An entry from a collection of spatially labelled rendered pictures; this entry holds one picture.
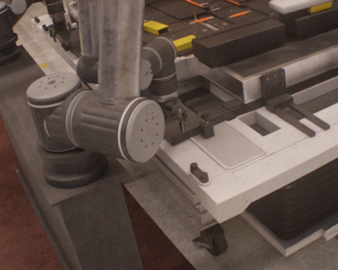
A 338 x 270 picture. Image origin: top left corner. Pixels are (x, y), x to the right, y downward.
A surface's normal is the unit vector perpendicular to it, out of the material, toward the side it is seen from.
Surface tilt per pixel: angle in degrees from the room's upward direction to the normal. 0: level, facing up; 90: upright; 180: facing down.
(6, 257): 0
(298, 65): 90
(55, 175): 23
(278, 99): 0
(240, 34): 0
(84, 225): 90
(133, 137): 88
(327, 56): 90
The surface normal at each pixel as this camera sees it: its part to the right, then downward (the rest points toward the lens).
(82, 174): 0.02, -0.62
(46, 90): -0.16, -0.80
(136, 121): 0.78, 0.13
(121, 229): 0.45, 0.39
